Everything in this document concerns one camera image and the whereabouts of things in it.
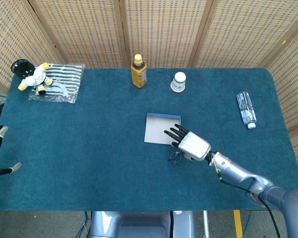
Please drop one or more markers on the blue carpet table cover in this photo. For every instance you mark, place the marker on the blue carpet table cover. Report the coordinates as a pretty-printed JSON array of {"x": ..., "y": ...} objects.
[{"x": 89, "y": 148}]

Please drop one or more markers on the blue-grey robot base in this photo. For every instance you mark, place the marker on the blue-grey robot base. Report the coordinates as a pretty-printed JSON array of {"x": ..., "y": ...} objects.
[{"x": 139, "y": 223}]

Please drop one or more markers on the striped clear plastic bag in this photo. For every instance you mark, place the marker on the striped clear plastic bag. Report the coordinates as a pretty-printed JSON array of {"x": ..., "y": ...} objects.
[{"x": 67, "y": 84}]

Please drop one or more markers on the black eyeglasses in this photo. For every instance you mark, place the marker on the black eyeglasses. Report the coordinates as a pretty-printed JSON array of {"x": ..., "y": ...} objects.
[{"x": 174, "y": 158}]

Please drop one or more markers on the white paper cup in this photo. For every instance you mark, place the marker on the white paper cup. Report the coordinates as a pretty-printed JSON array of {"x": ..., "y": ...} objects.
[{"x": 178, "y": 84}]

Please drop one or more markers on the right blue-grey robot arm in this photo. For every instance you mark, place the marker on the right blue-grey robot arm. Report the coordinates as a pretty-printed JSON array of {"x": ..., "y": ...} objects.
[{"x": 238, "y": 171}]

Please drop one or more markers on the black white plush toy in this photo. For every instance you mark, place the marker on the black white plush toy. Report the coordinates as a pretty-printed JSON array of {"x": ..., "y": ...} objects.
[{"x": 36, "y": 78}]

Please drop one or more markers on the white metal post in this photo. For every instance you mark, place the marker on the white metal post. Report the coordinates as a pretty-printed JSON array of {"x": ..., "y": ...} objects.
[{"x": 206, "y": 223}]

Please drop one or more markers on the clear water bottle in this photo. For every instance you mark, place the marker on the clear water bottle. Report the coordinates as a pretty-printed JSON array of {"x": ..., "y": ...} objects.
[{"x": 247, "y": 109}]

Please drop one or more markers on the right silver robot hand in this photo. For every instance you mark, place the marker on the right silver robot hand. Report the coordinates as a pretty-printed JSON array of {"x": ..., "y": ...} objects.
[{"x": 193, "y": 146}]

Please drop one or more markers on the white and blue box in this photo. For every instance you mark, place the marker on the white and blue box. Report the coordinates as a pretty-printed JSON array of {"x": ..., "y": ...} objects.
[{"x": 156, "y": 129}]

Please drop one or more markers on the woven folding screen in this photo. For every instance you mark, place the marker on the woven folding screen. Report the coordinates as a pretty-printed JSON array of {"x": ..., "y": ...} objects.
[{"x": 164, "y": 29}]

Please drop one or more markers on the yellow tea bottle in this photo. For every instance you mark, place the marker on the yellow tea bottle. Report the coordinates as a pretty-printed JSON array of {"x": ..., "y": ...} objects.
[{"x": 139, "y": 77}]

